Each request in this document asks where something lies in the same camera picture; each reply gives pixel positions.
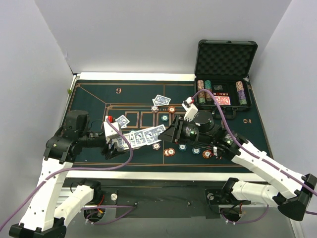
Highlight green fifty chips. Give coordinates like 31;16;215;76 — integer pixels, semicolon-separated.
161;115;169;121

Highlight red five chip stack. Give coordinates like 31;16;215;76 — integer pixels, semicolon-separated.
164;148;175;156

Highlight blue playing card box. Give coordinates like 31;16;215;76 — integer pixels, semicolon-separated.
116;137;129;150

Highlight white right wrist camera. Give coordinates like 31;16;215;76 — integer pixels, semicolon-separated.
182;97;198;122

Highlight blue card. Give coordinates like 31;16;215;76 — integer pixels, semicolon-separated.
160;95;171;105
153;95;162;105

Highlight red card deck in case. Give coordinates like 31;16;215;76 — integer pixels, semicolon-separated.
215;96;231;106

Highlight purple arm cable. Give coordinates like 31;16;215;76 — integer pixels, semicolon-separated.
0;121;137;231
192;89;317;225

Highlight red five chips seat three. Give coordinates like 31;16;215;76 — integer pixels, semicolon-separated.
202;150;212;159

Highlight red five chips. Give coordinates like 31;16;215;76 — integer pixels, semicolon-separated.
168;106;176;113

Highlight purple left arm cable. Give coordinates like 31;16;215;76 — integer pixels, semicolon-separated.
0;121;137;231

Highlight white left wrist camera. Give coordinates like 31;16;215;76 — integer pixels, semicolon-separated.
104;116;121;143

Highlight green chip stack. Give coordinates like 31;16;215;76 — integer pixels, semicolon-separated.
178;144;187;151

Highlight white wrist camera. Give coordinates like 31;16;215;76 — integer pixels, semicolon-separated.
104;116;121;143
182;97;198;122

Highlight purple brown chip row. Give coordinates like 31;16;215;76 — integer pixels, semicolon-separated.
236;81;247;106

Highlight black poker chip case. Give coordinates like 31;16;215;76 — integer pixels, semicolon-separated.
194;40;258;119

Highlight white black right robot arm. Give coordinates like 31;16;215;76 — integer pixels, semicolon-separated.
158;111;317;221

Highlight aluminium mounting rail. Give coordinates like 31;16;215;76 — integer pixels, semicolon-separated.
55;184;278;208

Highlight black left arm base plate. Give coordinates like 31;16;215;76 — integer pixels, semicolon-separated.
87;186;118;205

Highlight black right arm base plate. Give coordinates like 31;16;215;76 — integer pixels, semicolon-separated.
205;188;251;205

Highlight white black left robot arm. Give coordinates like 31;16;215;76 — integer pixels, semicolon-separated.
9;110;125;238

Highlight green brown chip row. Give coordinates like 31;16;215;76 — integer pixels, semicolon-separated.
204;80;212;103

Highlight dark green poker mat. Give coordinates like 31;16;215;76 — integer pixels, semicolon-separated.
68;80;247;173

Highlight blue card seat five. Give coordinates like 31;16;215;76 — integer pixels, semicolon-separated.
116;115;130;128

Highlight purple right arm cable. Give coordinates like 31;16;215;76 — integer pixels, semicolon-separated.
192;89;317;225

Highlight brown chip row in case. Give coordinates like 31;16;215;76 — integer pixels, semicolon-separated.
197;80;206;105

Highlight blue backed card deck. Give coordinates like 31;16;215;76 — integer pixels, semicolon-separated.
124;124;166;149

